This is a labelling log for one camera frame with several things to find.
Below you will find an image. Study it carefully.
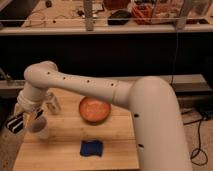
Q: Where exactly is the clear glass jar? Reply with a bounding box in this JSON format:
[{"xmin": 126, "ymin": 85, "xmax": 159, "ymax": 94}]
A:
[{"xmin": 45, "ymin": 92, "xmax": 61, "ymax": 115}]

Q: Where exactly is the orange round plate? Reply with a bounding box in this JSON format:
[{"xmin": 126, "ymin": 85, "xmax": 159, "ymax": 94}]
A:
[{"xmin": 79, "ymin": 97, "xmax": 111, "ymax": 123}]

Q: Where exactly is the metal vertical post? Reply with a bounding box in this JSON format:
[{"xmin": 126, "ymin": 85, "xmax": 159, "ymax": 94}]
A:
[{"xmin": 83, "ymin": 0, "xmax": 94, "ymax": 31}]

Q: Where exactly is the grey metal post right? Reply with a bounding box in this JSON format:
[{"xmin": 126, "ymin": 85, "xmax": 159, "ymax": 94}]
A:
[{"xmin": 175, "ymin": 0, "xmax": 194, "ymax": 30}]

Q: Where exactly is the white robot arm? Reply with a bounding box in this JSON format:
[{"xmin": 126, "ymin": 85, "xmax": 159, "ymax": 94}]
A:
[{"xmin": 17, "ymin": 61, "xmax": 193, "ymax": 171}]

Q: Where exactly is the orange red tool on bench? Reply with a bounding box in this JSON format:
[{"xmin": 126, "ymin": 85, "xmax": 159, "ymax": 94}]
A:
[{"xmin": 131, "ymin": 5, "xmax": 152, "ymax": 25}]

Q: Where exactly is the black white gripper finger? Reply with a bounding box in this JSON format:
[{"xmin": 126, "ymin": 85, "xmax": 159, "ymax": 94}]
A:
[
  {"xmin": 6, "ymin": 113, "xmax": 24, "ymax": 134},
  {"xmin": 35, "ymin": 109, "xmax": 44, "ymax": 119}
]

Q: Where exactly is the white ceramic cup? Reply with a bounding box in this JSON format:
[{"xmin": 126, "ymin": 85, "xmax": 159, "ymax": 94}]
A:
[{"xmin": 28, "ymin": 116, "xmax": 49, "ymax": 139}]

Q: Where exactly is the black cable on floor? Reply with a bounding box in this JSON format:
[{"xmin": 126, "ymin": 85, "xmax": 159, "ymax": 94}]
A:
[{"xmin": 169, "ymin": 33, "xmax": 209, "ymax": 167}]

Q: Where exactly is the black round object on bench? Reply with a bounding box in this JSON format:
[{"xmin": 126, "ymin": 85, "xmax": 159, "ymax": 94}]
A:
[{"xmin": 107, "ymin": 10, "xmax": 131, "ymax": 25}]

